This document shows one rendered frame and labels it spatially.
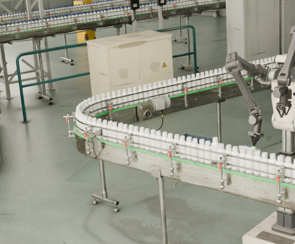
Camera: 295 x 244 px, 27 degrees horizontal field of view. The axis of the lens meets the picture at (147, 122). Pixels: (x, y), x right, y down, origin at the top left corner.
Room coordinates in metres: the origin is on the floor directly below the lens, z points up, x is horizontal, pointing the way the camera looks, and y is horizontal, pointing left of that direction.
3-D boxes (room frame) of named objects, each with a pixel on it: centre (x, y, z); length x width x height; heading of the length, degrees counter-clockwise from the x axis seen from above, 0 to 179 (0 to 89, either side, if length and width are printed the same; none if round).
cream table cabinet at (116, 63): (8.75, 0.19, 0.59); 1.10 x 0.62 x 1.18; 121
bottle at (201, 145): (4.18, -0.39, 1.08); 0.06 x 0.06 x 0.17
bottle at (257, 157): (3.88, -0.74, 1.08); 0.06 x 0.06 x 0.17
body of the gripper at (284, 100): (3.91, -0.92, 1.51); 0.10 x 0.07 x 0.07; 139
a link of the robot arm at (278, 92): (3.87, -0.90, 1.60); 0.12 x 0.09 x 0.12; 139
